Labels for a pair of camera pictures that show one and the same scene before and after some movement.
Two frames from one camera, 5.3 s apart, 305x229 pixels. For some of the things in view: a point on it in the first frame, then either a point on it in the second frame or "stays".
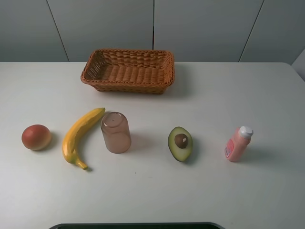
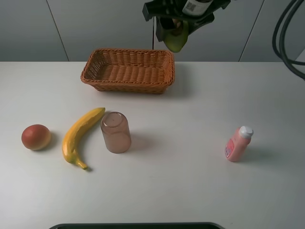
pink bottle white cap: [236, 146] stays
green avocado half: [180, 143] → [175, 39]
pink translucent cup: [116, 127] stays
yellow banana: [76, 131] stays
